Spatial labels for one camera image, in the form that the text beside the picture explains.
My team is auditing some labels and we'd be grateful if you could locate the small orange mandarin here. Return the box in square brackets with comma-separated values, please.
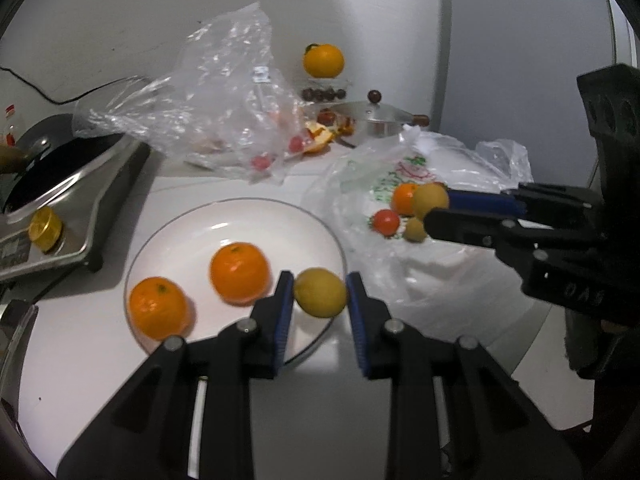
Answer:
[390, 182, 421, 216]

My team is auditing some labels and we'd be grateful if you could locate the yellow round object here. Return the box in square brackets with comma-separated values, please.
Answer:
[27, 205, 64, 254]

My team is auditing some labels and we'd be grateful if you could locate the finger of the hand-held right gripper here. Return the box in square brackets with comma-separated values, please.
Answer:
[446, 182, 597, 227]
[423, 208, 603, 262]

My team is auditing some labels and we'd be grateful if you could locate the stainless steel pot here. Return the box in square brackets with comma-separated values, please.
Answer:
[349, 114, 431, 141]

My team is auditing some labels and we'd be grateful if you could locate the large orange with leaf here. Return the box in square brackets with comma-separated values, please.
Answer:
[302, 43, 346, 80]

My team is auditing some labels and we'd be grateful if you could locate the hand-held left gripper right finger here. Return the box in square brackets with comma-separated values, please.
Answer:
[346, 271, 584, 480]

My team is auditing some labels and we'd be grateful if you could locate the person's right forearm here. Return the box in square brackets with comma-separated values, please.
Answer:
[564, 305, 640, 382]

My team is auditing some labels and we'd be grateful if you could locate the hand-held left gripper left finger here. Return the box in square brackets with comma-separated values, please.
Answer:
[56, 270, 296, 480]

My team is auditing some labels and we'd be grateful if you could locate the clear plastic bag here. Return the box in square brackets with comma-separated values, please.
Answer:
[72, 2, 332, 187]

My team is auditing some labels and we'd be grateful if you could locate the yellow round fruit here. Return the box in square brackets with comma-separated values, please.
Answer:
[411, 182, 451, 221]
[293, 267, 349, 319]

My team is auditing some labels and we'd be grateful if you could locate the black power cable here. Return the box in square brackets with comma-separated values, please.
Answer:
[0, 64, 147, 106]

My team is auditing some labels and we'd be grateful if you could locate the orange peel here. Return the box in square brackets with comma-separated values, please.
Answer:
[301, 119, 354, 156]

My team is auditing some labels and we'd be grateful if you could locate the black frying pan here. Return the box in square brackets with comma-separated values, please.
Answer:
[0, 113, 81, 177]

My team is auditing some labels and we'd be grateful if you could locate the white printed plastic bag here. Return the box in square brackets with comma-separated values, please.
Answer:
[301, 126, 534, 313]

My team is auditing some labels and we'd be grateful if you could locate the clear bottle red label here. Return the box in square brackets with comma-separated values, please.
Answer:
[0, 102, 24, 149]

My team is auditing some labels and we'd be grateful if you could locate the steel pot lid wooden knob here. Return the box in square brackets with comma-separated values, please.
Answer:
[310, 89, 417, 125]

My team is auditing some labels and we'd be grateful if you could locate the white round plate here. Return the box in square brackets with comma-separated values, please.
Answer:
[123, 197, 349, 366]

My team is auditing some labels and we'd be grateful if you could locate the small green-yellow fruit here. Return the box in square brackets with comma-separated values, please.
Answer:
[403, 216, 429, 244]

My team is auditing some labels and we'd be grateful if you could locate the silver induction cooker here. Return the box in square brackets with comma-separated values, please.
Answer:
[0, 112, 152, 283]

